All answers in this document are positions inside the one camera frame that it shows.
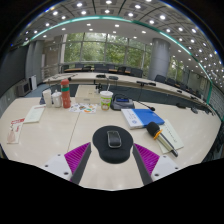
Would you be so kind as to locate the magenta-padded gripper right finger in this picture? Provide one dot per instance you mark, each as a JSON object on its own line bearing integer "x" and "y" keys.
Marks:
{"x": 146, "y": 158}

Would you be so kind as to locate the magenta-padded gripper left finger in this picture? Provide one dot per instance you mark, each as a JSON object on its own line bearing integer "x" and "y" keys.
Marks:
{"x": 78, "y": 156}

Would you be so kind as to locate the black computer mouse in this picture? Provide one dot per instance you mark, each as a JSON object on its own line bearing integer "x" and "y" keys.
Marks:
{"x": 114, "y": 139}

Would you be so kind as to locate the black mouse pad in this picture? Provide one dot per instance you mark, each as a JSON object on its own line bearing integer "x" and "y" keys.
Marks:
{"x": 113, "y": 155}

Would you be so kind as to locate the black handheld microphone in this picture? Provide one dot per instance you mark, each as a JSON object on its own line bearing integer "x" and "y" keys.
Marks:
{"x": 153, "y": 129}

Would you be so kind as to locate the white printed paper sheet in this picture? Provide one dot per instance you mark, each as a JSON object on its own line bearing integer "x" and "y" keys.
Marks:
{"x": 173, "y": 135}

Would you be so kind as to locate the blue and white book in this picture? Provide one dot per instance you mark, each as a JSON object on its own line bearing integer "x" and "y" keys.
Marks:
{"x": 146, "y": 117}

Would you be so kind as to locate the colourful sticker sheet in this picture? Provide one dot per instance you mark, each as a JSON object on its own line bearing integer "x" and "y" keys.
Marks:
{"x": 83, "y": 108}

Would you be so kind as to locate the white lidded mug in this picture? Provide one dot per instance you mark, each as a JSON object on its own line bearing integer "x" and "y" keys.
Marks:
{"x": 57, "y": 99}

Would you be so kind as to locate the white booklet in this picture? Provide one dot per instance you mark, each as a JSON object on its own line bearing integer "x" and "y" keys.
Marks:
{"x": 34, "y": 114}

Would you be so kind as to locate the cream cardboard box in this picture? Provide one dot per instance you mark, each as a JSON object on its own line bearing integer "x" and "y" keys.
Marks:
{"x": 86, "y": 95}

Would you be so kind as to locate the printed paper cup with lid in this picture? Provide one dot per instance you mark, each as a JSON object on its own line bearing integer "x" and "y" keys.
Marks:
{"x": 106, "y": 101}

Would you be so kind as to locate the red drink bottle green band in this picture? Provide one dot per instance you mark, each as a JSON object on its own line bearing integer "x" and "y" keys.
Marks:
{"x": 65, "y": 95}

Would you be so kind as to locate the stack of white paper cups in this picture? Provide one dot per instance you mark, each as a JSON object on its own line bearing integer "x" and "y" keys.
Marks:
{"x": 47, "y": 98}

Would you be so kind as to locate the red and white leaflet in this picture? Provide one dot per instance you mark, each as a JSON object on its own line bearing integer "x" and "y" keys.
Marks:
{"x": 15, "y": 131}

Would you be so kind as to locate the long curved conference desk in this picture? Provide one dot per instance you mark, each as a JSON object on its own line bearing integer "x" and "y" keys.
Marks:
{"x": 86, "y": 78}

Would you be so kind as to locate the dark office chairs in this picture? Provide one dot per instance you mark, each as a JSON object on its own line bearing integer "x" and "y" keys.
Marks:
{"x": 136, "y": 72}

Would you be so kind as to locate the ceiling lights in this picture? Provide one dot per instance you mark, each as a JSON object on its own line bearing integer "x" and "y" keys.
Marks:
{"x": 107, "y": 11}

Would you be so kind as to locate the large glass window wall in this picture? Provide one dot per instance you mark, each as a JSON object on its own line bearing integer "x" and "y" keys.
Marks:
{"x": 96, "y": 51}

